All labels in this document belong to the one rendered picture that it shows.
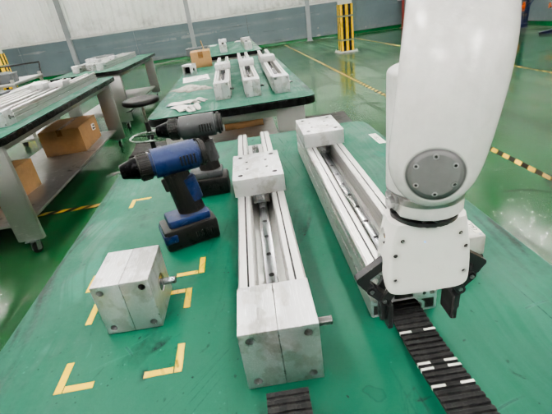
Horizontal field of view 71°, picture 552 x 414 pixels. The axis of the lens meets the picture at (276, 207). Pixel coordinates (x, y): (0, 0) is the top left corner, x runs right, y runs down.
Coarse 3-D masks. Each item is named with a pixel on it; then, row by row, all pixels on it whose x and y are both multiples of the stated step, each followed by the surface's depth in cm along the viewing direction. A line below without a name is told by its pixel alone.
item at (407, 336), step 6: (414, 330) 54; (420, 330) 54; (426, 330) 54; (432, 330) 54; (402, 336) 54; (408, 336) 53; (414, 336) 53; (420, 336) 53; (426, 336) 53; (432, 336) 53; (438, 336) 53
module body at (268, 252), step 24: (240, 144) 117; (264, 144) 114; (240, 216) 75; (264, 216) 80; (288, 216) 73; (240, 240) 67; (264, 240) 72; (288, 240) 65; (240, 264) 61; (264, 264) 65; (288, 264) 59
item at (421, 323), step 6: (420, 318) 56; (426, 318) 56; (396, 324) 56; (402, 324) 56; (408, 324) 56; (414, 324) 55; (420, 324) 55; (426, 324) 55; (432, 324) 55; (402, 330) 55; (408, 330) 55
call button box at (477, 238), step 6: (468, 222) 68; (468, 228) 66; (474, 228) 66; (474, 234) 64; (480, 234) 64; (474, 240) 64; (480, 240) 64; (474, 246) 64; (480, 246) 65; (480, 252) 65
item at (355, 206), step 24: (336, 144) 106; (312, 168) 100; (336, 168) 98; (360, 168) 89; (336, 192) 79; (360, 192) 84; (336, 216) 76; (360, 216) 75; (360, 240) 63; (360, 264) 61; (360, 288) 64
